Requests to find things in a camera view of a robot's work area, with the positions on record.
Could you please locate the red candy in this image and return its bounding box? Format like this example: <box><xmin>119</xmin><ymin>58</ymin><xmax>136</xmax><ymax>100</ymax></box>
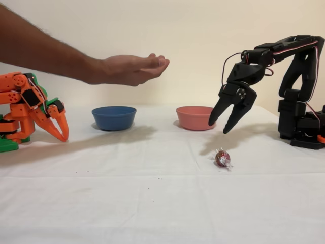
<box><xmin>210</xmin><ymin>146</ymin><xmax>234</xmax><ymax>171</ymax></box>

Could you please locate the person's right forearm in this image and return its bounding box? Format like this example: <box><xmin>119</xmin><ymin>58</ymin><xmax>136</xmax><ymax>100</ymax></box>
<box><xmin>0</xmin><ymin>4</ymin><xmax>105</xmax><ymax>86</ymax></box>

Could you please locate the person's right hand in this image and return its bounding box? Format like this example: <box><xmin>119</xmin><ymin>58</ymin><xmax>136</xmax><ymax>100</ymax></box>
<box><xmin>100</xmin><ymin>52</ymin><xmax>171</xmax><ymax>87</ymax></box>

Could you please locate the pink bowl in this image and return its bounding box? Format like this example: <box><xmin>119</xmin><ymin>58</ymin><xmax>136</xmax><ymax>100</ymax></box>
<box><xmin>175</xmin><ymin>105</ymin><xmax>216</xmax><ymax>131</ymax></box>

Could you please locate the blue bowl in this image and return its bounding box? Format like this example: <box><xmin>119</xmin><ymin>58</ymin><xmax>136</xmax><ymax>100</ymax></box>
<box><xmin>91</xmin><ymin>106</ymin><xmax>137</xmax><ymax>132</ymax></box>

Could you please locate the white tablecloth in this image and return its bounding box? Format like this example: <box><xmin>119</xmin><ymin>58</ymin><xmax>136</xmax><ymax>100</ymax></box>
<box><xmin>0</xmin><ymin>103</ymin><xmax>325</xmax><ymax>244</ymax></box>

